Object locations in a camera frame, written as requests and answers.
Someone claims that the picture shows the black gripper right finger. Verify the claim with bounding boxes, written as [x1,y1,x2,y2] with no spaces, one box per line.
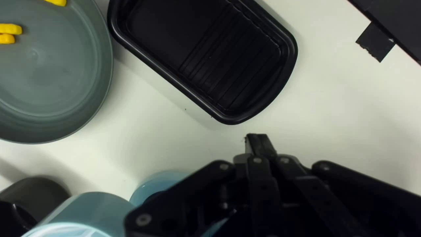
[276,155,369,237]

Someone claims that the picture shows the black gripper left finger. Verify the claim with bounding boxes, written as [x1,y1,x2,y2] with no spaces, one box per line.
[245,134,285,237]

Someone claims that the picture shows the light blue toaster oven machine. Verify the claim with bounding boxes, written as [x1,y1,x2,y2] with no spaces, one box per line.
[22,169,188,237]

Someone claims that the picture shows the black rectangular tray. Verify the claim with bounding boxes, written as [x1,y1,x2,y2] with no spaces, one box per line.
[107,0,298,125]

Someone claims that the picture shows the grey round plate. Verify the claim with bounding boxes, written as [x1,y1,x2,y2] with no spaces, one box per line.
[0,0,113,143]

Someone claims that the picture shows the yellow toy fry single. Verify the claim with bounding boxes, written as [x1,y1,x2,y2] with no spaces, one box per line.
[44,0,67,6]

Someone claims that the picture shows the yellow toy fries on plate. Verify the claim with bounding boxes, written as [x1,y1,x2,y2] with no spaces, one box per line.
[0,23,22,44]

